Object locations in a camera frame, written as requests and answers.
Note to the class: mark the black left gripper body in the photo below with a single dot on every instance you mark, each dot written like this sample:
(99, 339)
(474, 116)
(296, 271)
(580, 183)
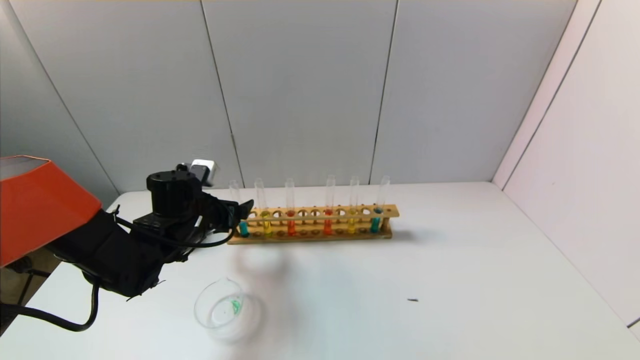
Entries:
(230, 214)

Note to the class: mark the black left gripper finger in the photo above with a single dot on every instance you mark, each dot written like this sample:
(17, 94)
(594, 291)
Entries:
(240, 212)

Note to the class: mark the test tube with blue pigment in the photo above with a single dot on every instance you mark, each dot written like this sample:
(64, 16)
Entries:
(375, 223)
(244, 229)

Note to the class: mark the test tube with yellow pigment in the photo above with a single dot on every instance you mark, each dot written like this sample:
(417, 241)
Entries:
(351, 225)
(267, 227)

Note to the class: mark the test tube with orange pigment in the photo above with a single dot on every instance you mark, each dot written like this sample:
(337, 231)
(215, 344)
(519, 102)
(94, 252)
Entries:
(291, 226)
(328, 226)

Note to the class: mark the wooden test tube rack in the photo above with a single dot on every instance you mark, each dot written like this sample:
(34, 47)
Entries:
(320, 216)

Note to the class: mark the clear glass beaker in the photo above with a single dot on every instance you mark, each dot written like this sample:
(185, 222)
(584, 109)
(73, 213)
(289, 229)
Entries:
(222, 312)

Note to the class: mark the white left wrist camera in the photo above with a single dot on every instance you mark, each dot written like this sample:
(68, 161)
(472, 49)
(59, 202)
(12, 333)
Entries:
(206, 171)

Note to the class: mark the black metal frame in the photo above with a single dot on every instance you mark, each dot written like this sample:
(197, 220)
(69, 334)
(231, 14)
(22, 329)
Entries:
(26, 289)

